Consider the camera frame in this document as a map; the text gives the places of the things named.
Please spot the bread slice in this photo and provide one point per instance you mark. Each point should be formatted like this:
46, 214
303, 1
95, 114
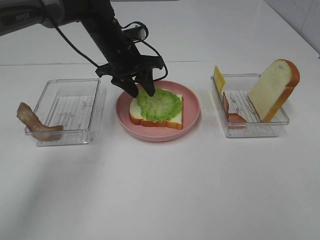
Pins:
175, 120
273, 88

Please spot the clear plastic tray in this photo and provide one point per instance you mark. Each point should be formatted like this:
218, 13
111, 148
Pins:
236, 91
76, 105

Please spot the right clear plastic tray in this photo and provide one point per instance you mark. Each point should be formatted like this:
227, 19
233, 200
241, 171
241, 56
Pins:
236, 91

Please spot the left clear plastic tray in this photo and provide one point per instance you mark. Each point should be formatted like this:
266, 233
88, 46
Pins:
76, 105

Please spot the pink round plate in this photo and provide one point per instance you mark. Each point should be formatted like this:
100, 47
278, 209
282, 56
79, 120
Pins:
190, 115

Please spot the brown bacon strip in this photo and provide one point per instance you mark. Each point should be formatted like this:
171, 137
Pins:
25, 114

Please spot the yellow cheese slice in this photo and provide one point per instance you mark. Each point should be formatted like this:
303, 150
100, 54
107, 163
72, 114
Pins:
219, 80

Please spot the pink bacon strip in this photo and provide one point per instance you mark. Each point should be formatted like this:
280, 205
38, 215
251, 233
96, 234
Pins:
234, 120

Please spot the green lettuce leaf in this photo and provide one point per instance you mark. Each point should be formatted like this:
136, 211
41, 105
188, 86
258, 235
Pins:
150, 113

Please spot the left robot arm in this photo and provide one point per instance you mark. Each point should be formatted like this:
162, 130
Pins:
19, 14

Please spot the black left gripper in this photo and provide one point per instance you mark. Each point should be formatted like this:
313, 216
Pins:
123, 58

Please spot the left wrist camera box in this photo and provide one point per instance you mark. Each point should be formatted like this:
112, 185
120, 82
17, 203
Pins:
137, 33

